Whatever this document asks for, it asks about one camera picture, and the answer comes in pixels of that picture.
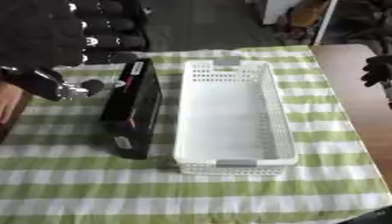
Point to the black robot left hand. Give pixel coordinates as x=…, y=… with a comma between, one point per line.
x=41, y=35

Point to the white slanted pole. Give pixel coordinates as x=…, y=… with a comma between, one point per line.
x=324, y=20

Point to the white perforated plastic basket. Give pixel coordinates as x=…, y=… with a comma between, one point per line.
x=232, y=122

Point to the black rectangular box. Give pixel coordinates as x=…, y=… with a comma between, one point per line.
x=133, y=110

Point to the white cabinet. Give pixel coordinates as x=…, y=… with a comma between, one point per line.
x=278, y=10

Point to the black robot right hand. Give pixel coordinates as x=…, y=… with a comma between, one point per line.
x=378, y=70

